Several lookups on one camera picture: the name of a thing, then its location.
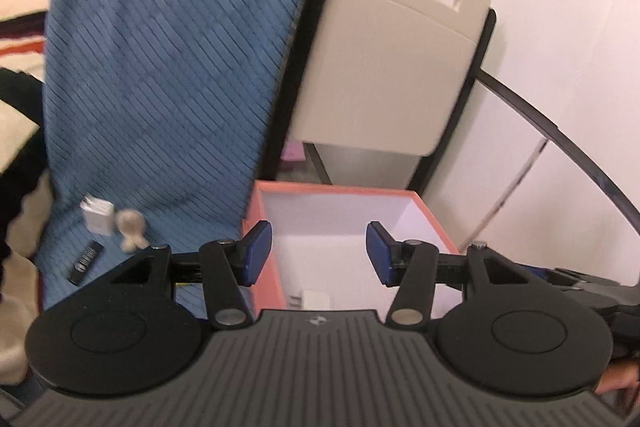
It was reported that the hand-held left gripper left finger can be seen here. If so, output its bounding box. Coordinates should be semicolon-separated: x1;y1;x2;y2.
107;220;274;328

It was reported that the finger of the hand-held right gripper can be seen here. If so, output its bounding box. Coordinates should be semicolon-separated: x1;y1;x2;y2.
517;263;621;309

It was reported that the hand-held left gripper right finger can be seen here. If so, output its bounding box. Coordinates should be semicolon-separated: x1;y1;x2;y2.
366;221;551;327

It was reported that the pink cardboard box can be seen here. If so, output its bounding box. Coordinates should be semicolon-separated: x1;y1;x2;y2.
242;179;463;323

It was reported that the white charger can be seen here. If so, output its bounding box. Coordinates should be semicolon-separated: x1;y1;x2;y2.
80;196;115;238

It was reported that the black flash drive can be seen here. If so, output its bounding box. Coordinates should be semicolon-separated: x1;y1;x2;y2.
67;242;106;285

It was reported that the person's right hand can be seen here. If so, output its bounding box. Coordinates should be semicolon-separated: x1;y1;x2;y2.
597;354;640;400

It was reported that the white plug adapter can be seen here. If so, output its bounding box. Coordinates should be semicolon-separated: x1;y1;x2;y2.
289;289;335;311

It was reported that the small beige figurine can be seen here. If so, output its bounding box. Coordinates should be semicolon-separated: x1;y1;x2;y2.
114;209;150;252

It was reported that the black curved bar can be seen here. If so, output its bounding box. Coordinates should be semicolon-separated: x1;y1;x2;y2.
475;69;640;233

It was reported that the beige box lid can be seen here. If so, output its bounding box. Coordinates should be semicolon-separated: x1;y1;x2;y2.
289;0;492;158

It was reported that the blue knitted blanket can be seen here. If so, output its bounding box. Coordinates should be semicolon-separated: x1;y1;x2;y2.
35;0;323;313

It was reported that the dark cloth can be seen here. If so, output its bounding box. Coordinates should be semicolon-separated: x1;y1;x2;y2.
0;67;48;298

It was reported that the striped cream blanket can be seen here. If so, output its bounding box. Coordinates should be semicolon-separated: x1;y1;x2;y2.
0;0;66;388

